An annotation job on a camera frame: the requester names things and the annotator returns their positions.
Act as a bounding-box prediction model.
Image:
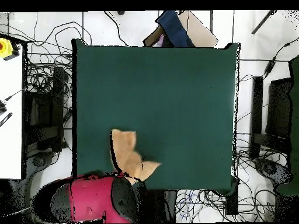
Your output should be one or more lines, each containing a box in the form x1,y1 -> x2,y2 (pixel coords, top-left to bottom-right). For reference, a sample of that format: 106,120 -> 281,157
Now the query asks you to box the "tan terry towel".
109,128 -> 162,185

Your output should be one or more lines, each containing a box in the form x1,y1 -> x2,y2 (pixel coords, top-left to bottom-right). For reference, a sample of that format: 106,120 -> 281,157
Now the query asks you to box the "dark green table cloth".
71,38 -> 241,197

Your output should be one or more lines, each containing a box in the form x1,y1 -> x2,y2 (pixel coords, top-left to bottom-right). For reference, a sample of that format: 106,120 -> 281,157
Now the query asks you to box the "pink cloth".
152,34 -> 164,47

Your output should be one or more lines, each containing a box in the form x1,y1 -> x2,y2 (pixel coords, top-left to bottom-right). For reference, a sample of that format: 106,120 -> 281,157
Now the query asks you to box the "black stand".
25,66 -> 65,153
249,76 -> 293,159

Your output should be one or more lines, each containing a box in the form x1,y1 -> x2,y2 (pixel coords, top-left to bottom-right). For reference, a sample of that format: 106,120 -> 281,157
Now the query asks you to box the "dark blue cloth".
155,10 -> 195,48

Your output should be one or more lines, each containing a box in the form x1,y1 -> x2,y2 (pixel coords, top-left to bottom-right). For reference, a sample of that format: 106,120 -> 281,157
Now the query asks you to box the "brown cardboard box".
142,10 -> 219,48

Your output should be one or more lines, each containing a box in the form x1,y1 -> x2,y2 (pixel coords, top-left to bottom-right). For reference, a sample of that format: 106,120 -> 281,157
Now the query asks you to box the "white table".
0,43 -> 24,180

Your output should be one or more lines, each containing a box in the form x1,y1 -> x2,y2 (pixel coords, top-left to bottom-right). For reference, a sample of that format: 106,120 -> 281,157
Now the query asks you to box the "black ribbed strip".
0,112 -> 13,128

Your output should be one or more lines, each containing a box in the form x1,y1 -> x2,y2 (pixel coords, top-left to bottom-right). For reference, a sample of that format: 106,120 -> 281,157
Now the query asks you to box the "small black device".
0,99 -> 8,116

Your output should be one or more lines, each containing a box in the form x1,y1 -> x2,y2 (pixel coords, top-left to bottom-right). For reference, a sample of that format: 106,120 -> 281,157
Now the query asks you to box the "black rod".
251,9 -> 277,35

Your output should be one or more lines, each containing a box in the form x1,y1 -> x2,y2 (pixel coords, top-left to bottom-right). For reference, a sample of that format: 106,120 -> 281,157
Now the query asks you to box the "yellow emergency stop button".
0,37 -> 20,61

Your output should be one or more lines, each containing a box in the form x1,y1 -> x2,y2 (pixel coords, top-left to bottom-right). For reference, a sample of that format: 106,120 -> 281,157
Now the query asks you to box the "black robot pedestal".
137,187 -> 177,222

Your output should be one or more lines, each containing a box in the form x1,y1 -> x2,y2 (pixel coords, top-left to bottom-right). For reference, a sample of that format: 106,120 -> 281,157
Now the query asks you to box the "black power adapter cable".
262,36 -> 299,79

